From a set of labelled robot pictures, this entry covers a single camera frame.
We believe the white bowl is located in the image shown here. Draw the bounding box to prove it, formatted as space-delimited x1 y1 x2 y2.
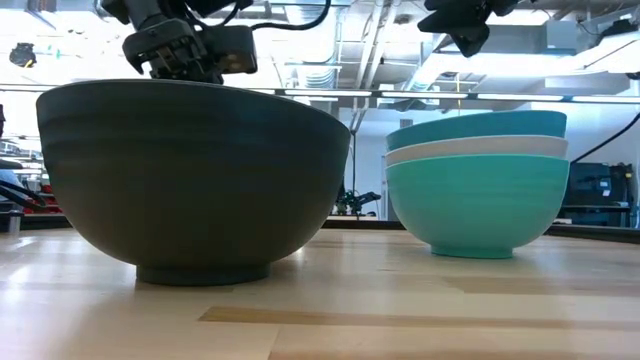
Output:
384 134 570 169

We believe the dark grey-green bowl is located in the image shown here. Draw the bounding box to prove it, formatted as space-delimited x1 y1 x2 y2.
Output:
35 78 353 288

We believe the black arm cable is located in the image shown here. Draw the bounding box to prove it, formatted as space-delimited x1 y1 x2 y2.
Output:
249 0 332 32
569 110 640 165

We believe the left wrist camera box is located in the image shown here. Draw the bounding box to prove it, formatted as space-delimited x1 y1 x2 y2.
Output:
202 24 259 76

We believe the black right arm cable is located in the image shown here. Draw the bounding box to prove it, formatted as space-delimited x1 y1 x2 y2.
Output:
569 110 640 165

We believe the mint green bowl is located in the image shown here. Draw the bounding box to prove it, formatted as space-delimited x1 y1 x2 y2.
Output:
385 153 571 260

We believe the person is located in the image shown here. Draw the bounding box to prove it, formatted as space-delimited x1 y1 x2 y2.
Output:
0 168 25 202

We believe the black equipment cabinet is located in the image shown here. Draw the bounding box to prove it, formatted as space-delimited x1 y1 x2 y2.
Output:
569 161 636 227

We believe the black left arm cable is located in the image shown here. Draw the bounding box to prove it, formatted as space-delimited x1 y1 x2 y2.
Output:
249 0 332 32

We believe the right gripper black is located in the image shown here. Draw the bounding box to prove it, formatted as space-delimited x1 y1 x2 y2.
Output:
417 0 521 59

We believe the teal blue bowl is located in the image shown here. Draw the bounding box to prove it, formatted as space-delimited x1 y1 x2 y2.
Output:
385 110 568 152

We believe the black hanging ceiling device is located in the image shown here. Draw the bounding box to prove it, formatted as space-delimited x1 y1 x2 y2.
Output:
8 42 38 69

